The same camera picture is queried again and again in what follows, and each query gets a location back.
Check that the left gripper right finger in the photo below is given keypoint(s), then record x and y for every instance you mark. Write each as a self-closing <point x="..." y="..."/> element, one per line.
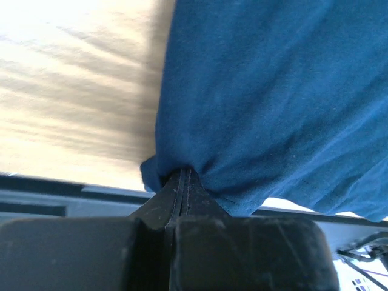
<point x="214" y="251"/>

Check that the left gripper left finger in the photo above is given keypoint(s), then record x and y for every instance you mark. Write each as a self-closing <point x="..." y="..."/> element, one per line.
<point x="43" y="251"/>

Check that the navy tank top maroon trim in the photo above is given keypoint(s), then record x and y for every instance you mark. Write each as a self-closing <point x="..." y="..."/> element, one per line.
<point x="283" y="99"/>

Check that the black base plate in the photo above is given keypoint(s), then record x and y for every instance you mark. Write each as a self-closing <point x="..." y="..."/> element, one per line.
<point x="350" y="240"/>

